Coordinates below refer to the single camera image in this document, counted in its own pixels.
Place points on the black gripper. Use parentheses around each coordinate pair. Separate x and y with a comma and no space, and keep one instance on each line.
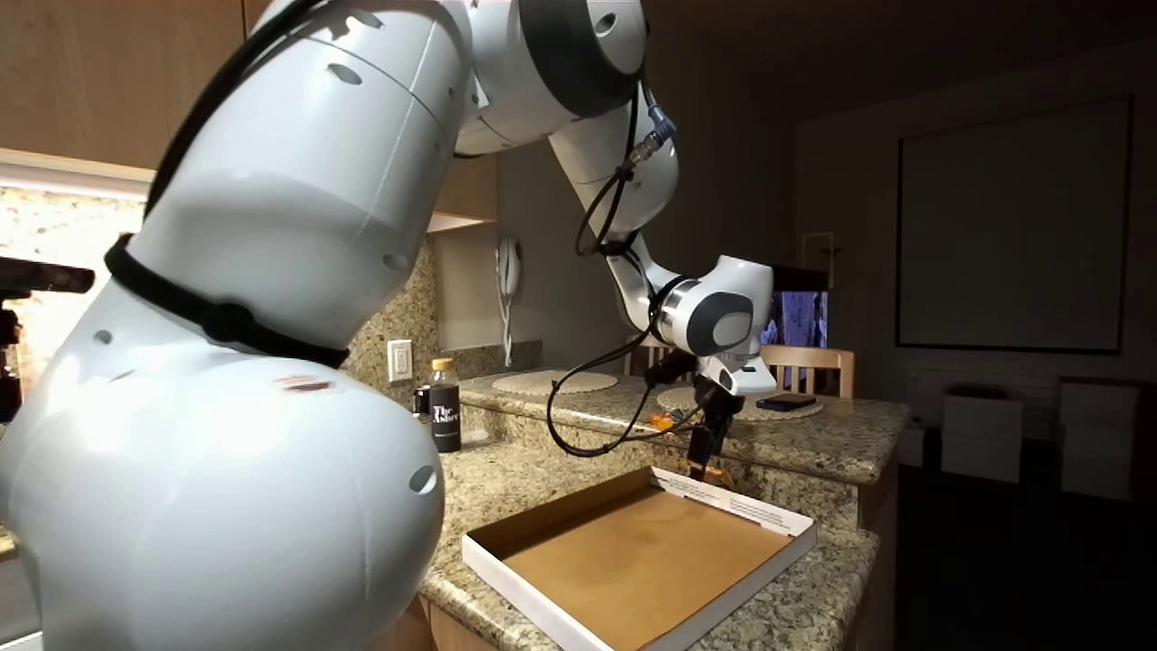
(718,413)

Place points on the yellow snack packet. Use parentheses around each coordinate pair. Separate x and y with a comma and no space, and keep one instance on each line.
(661,425)

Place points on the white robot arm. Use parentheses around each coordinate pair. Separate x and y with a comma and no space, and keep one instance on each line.
(197,471)

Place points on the white shallow cardboard box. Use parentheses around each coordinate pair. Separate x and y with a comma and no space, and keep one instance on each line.
(643,563)

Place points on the round woven placemat right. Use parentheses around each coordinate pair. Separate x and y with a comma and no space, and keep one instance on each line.
(682,399)

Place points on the round woven placemat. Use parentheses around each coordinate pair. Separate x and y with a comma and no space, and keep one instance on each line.
(546,380)
(682,399)

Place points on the small black phone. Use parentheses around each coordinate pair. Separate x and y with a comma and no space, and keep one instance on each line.
(787,401)

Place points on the right wooden chair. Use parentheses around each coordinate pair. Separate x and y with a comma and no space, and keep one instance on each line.
(806,370)

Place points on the round woven placemat left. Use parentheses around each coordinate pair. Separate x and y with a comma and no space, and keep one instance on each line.
(546,380)

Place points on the dark sauce bottle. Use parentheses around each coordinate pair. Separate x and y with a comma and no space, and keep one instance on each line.
(446,401)

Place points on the dark projector screen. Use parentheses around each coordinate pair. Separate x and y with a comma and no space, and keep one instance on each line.
(1010,233)

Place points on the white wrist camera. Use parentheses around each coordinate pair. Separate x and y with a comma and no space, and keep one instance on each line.
(738,372)

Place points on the white wall phone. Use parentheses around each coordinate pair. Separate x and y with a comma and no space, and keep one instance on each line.
(508,281)

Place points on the white wall outlet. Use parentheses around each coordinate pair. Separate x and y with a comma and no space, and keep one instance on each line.
(398,360)

